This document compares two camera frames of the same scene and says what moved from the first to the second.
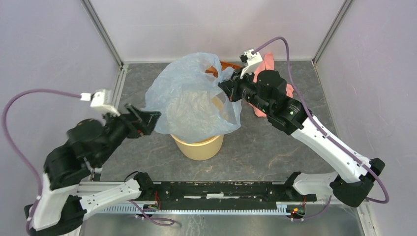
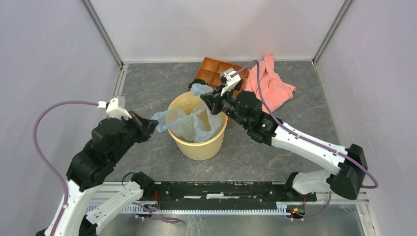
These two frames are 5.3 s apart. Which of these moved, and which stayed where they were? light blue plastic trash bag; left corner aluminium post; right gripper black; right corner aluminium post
Moved: right gripper black; light blue plastic trash bag
Stayed: left corner aluminium post; right corner aluminium post
